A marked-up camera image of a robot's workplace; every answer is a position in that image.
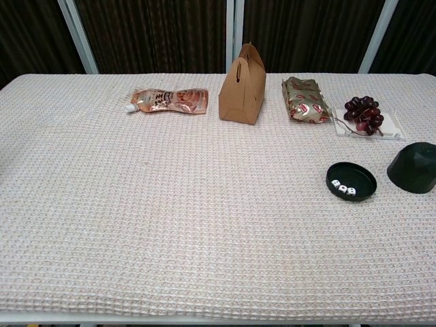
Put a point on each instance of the white die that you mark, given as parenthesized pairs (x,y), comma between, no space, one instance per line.
(336,183)
(350,192)
(343,189)

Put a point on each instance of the black round dice tray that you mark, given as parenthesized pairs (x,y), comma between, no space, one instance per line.
(356,173)

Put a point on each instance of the black dice cup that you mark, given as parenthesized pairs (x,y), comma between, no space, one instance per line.
(412,167)

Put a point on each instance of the beige waffle-weave tablecloth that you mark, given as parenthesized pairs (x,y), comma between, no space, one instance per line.
(204,204)

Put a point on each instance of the brown kraft paper gable box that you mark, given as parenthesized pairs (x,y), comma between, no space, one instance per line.
(238,98)

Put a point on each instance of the orange spouted drink pouch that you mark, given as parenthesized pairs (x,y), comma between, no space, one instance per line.
(177,100)

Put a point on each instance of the gold foil snack packet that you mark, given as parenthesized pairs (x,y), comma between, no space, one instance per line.
(304,98)

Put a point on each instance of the dark brown ribbed backdrop panel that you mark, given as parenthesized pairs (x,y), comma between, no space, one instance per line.
(415,34)
(306,34)
(27,34)
(153,34)

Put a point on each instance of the dark purple grape bunch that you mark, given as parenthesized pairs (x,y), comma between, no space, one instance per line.
(361,109)

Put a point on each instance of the clear white acrylic tray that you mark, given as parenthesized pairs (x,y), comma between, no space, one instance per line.
(391,126)

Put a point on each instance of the white metal frame post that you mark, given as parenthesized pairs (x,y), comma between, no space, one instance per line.
(379,34)
(235,27)
(78,37)

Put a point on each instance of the white table frame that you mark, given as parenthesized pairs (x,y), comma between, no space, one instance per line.
(218,322)

